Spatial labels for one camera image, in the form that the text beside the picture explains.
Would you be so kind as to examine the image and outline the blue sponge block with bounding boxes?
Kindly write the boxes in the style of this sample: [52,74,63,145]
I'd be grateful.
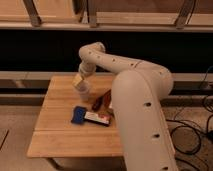
[71,106,87,124]

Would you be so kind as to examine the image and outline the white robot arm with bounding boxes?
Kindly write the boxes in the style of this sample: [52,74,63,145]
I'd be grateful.
[78,42,179,171]

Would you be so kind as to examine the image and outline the wooden table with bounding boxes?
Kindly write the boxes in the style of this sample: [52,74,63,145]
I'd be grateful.
[27,75,122,158]

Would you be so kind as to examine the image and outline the black cables on floor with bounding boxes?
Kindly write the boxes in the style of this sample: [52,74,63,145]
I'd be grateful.
[165,65,213,171]

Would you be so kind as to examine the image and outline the yellow tag on gripper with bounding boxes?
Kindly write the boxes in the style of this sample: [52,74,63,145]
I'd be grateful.
[73,74,84,87]

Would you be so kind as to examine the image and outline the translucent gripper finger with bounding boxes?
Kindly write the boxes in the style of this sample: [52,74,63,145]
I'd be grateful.
[75,80,91,102]

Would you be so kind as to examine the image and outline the black red rectangular box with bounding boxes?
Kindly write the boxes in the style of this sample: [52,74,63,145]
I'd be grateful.
[84,112,111,126]

